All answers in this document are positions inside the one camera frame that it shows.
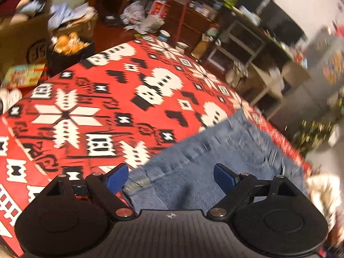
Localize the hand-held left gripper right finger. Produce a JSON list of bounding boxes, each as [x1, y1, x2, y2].
[[208, 163, 303, 220]]

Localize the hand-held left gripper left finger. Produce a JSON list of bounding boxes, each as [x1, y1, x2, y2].
[[40, 163, 135, 220]]

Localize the blue denim jeans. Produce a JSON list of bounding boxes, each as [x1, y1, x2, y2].
[[122, 109, 309, 213]]

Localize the red patterned blanket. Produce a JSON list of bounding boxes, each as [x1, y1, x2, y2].
[[0, 34, 312, 256]]

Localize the small Christmas tree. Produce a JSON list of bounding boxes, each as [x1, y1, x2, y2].
[[293, 118, 336, 151]]

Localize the cream knit sweater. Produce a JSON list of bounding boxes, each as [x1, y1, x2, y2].
[[305, 175, 342, 226]]

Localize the beige chair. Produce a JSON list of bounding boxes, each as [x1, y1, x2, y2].
[[249, 60, 311, 116]]

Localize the black bin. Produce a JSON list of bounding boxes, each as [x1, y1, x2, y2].
[[47, 32, 95, 77]]

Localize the colourful picture box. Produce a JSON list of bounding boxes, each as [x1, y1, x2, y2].
[[1, 64, 46, 89]]

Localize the black desk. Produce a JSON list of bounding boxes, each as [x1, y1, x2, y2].
[[223, 5, 299, 62]]

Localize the orange round items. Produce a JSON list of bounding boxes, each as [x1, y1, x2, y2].
[[52, 32, 90, 53]]

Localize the grey refrigerator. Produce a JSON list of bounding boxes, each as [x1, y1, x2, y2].
[[306, 29, 344, 100]]

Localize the wooden drawer cabinet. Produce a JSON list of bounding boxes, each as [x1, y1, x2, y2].
[[167, 0, 223, 57]]

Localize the colourful fridge magnets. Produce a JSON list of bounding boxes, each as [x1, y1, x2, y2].
[[322, 56, 344, 86]]

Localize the grey plastic bag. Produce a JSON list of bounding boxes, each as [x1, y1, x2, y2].
[[141, 15, 165, 34]]

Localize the cardboard box of papers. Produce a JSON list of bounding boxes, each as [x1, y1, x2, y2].
[[48, 3, 98, 38]]

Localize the black computer monitor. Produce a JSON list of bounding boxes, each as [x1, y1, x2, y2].
[[255, 0, 307, 43]]

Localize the red broom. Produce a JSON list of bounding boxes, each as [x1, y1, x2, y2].
[[176, 0, 190, 43]]

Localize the white red plastic bag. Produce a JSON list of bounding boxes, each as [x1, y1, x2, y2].
[[120, 1, 147, 30]]

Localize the brown cardboard box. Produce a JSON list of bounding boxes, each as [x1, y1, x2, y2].
[[0, 13, 54, 78]]

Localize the red carton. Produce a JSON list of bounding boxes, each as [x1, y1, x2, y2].
[[149, 0, 171, 19]]

